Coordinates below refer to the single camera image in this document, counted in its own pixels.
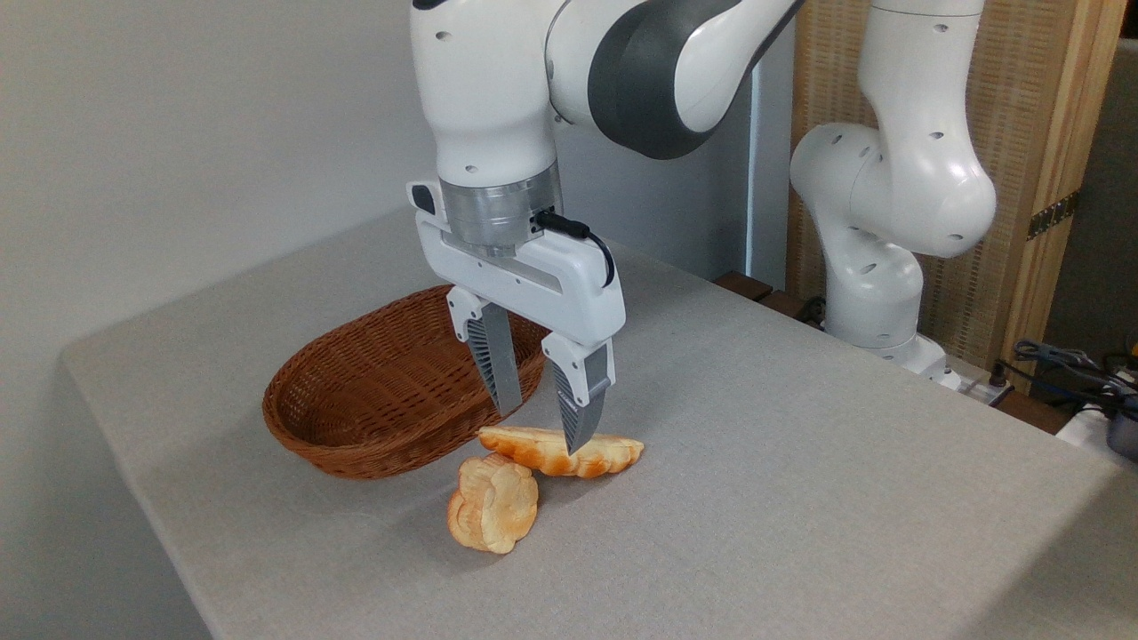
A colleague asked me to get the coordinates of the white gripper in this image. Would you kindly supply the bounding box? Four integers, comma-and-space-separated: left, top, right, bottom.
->
406, 181, 627, 455

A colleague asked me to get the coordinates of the rattan wood-framed screen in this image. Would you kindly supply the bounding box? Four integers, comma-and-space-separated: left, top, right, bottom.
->
786, 0, 1129, 394

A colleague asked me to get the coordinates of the long golden bread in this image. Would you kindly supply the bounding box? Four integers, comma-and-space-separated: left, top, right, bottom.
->
477, 424, 645, 480

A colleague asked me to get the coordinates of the bundle of grey cables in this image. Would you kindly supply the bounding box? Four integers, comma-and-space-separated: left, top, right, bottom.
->
990, 337, 1138, 420

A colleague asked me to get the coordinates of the brown wicker basket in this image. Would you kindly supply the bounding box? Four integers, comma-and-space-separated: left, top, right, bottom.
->
261, 284, 553, 482

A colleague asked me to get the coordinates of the round golden bread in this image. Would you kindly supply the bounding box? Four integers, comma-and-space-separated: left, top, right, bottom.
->
445, 452, 541, 556

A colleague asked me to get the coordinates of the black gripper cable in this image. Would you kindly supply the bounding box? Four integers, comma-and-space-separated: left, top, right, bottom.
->
533, 210, 617, 289

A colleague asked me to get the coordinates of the brass screen hinge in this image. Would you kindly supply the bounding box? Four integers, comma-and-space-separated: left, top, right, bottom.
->
1026, 189, 1083, 242

